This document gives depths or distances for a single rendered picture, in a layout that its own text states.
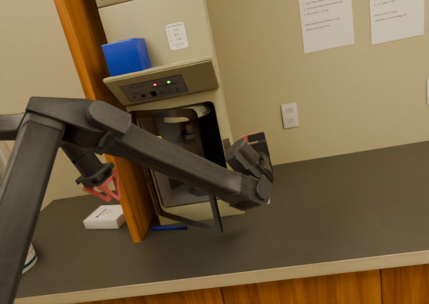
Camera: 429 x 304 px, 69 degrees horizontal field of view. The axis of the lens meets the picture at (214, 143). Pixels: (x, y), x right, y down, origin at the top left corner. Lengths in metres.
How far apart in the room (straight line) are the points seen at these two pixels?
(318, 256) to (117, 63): 0.78
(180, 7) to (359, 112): 0.94
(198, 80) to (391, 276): 0.77
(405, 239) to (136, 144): 0.77
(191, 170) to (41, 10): 1.22
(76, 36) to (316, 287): 0.99
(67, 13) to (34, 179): 0.62
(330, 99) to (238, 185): 0.93
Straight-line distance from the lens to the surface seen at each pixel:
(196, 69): 0.91
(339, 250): 0.97
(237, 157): 0.72
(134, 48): 0.94
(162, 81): 0.95
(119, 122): 0.54
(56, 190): 1.87
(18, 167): 0.50
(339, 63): 1.50
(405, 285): 1.09
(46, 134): 0.52
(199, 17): 1.01
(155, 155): 0.58
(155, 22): 1.03
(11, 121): 0.88
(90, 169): 0.85
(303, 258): 0.95
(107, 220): 1.32
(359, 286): 1.05
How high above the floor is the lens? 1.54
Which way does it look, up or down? 17 degrees down
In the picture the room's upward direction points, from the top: 12 degrees counter-clockwise
